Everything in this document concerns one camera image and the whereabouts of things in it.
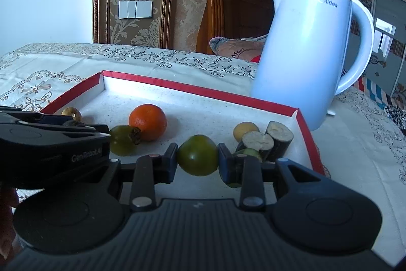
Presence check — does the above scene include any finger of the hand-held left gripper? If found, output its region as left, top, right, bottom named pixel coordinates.
left=63, top=123, right=111, bottom=135
left=40, top=114, right=80, bottom=126

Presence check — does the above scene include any red cardboard box tray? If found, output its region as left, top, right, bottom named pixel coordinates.
left=40, top=70, right=326, bottom=178

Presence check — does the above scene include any dark patterned cloth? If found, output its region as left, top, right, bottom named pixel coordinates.
left=384, top=103, right=406, bottom=125

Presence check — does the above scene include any white electric kettle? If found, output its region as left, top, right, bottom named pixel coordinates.
left=250, top=0, right=375, bottom=132

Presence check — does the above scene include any round tan longan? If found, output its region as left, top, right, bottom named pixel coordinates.
left=233, top=122, right=260, bottom=143

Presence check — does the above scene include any embroidered lace tablecloth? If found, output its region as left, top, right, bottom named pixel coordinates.
left=0, top=42, right=406, bottom=265

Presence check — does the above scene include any green tomato with dry calyx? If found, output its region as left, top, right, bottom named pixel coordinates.
left=109, top=125, right=142, bottom=156

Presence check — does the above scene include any smooth green tomato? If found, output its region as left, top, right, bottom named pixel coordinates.
left=177, top=134, right=219, bottom=177

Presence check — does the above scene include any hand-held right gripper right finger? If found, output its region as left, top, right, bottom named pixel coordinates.
left=217, top=143, right=325, bottom=212

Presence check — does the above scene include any white wall switch panel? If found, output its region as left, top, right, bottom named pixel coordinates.
left=119, top=0, right=153, bottom=19

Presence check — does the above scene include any lumpy tan longan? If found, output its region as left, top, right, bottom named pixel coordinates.
left=61, top=107, right=82, bottom=121

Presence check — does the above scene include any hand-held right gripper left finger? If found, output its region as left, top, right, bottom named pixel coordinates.
left=106, top=143, right=179, bottom=212

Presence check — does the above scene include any wooden chair with clothes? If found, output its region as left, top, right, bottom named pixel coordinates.
left=196, top=0, right=275, bottom=55

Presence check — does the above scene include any dark cut eggplant piece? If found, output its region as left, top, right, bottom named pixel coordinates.
left=265, top=121, right=294, bottom=162

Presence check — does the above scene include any patterned pillow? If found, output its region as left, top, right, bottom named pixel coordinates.
left=209, top=34, right=268, bottom=62

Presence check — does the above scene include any striped cloth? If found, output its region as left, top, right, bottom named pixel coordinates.
left=358, top=76, right=389, bottom=108

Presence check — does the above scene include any lime slice piece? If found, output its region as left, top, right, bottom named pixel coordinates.
left=242, top=131, right=275, bottom=160

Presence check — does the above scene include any person's left hand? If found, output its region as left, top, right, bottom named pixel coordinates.
left=0, top=185, right=24, bottom=262

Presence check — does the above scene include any orange tangerine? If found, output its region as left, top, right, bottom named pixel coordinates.
left=129, top=104, right=167, bottom=141

